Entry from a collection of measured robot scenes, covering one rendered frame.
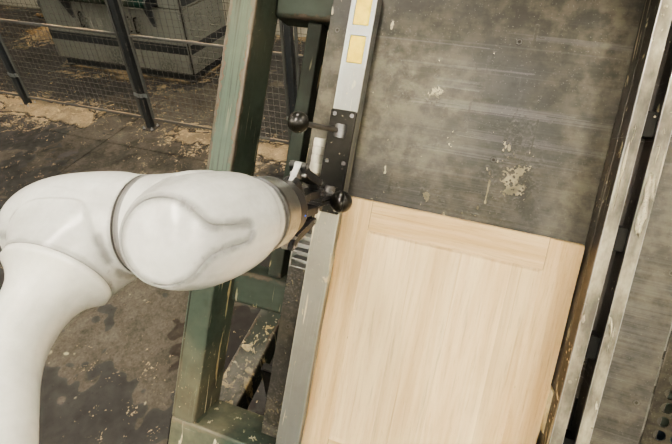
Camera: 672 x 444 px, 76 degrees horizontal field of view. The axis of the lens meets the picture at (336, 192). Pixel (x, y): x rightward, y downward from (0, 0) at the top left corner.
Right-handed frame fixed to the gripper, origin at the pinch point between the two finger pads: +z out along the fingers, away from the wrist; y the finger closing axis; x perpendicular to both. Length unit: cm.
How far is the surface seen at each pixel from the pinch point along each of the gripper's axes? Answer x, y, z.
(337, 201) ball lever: 3.2, -0.2, -0.5
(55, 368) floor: -139, 118, 84
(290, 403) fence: -2.1, 45.1, 11.6
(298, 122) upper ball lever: -6.0, -11.9, -0.2
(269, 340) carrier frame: -21, 50, 43
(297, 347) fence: -2.7, 32.9, 11.6
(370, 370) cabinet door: 12.5, 34.1, 14.0
